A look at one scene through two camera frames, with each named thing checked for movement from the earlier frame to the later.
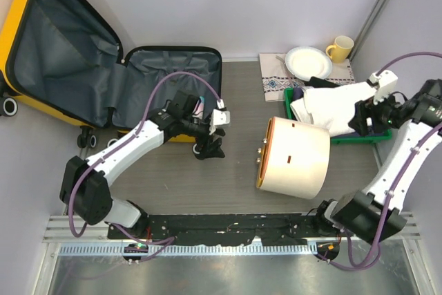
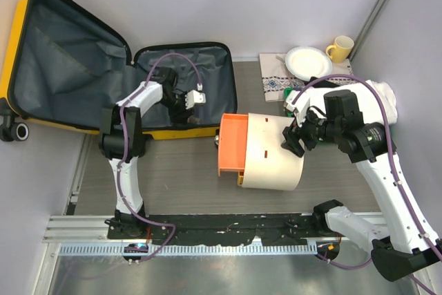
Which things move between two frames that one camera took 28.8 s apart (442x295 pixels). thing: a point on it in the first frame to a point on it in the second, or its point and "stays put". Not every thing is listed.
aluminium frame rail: [59, 239] stays put
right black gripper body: [385, 114] to [312, 130]
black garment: [317, 82] stays put
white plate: [304, 62] stays put
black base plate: [289, 229] stays put
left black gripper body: [202, 128] to [177, 109]
